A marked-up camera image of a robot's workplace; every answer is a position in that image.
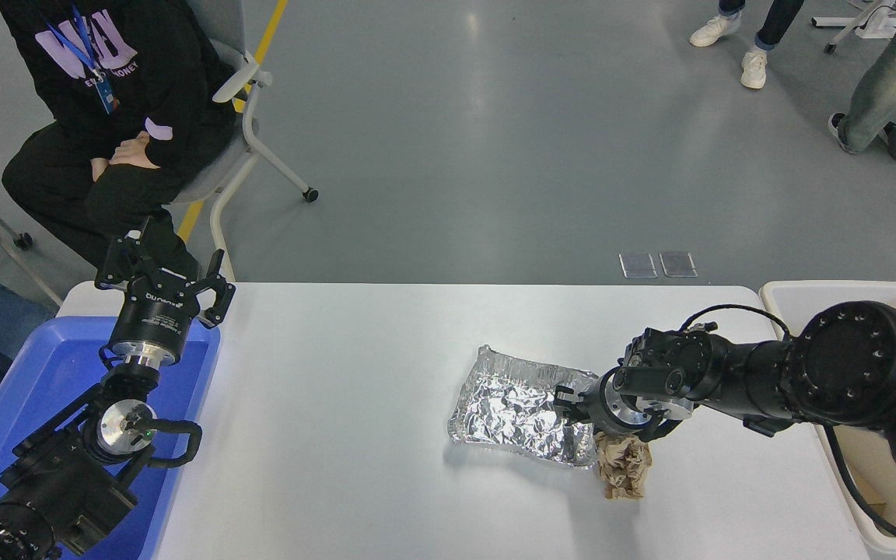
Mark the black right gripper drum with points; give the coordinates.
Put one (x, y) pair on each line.
(597, 406)

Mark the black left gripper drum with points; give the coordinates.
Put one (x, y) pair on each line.
(156, 315)

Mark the foil tray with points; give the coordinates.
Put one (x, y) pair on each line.
(506, 404)

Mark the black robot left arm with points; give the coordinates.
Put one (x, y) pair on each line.
(67, 474)

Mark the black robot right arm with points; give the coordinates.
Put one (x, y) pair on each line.
(845, 365)

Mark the clear floor plate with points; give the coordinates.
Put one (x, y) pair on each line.
(638, 265)
(678, 264)

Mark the person's right hand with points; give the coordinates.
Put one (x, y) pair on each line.
(98, 169)

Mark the person's left hand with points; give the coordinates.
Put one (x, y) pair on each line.
(139, 149)

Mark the crumpled tan paper ball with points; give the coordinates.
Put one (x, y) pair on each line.
(625, 467)

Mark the blue plastic tray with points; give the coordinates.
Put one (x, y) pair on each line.
(36, 373)

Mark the person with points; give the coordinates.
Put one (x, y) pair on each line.
(883, 85)
(129, 70)
(755, 66)

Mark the large pale bin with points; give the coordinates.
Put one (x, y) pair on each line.
(868, 482)

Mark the white wheeled chair base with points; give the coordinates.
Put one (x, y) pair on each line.
(860, 19)

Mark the grey chair white frame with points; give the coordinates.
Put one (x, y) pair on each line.
(222, 155)

